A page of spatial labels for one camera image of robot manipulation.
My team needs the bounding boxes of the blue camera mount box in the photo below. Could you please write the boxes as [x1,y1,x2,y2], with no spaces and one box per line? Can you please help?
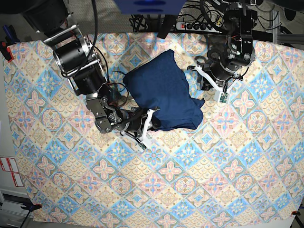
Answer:
[114,0,186,15]

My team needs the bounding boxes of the red white label stickers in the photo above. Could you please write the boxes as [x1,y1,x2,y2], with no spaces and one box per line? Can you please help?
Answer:
[0,157,24,187]

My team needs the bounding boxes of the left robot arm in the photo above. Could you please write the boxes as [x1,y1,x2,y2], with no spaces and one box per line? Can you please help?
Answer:
[188,0,257,103]

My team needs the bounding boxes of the blue long-sleeve T-shirt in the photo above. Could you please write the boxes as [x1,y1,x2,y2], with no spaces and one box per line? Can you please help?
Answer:
[123,49,205,131]

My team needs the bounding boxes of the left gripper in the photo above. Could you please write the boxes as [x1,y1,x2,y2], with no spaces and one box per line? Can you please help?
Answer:
[187,60,243,104]

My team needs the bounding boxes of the patterned tile tablecloth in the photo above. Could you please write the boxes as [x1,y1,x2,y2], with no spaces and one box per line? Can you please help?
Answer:
[0,41,304,228]

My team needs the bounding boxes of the black clamp lower left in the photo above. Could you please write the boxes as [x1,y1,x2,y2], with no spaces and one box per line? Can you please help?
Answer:
[20,203,42,212]

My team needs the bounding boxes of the red black clamp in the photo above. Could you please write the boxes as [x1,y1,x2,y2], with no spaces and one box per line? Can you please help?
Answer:
[0,41,14,62]

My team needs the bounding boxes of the black support post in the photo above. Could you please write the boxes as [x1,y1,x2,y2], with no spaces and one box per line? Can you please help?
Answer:
[157,15,177,39]

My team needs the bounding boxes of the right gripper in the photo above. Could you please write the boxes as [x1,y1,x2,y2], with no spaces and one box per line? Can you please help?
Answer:
[116,107,160,150]

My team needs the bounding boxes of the black clamp lower right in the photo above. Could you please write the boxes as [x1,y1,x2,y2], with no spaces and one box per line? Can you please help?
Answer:
[292,211,301,216]

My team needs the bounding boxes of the white power strip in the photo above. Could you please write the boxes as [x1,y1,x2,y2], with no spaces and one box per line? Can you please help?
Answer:
[175,22,219,33]

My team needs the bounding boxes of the blue clamp upper left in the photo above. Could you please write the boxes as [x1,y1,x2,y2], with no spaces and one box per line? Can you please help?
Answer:
[2,25,20,45]

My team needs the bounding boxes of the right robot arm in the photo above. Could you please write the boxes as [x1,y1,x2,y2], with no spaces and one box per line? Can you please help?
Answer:
[20,0,160,150]

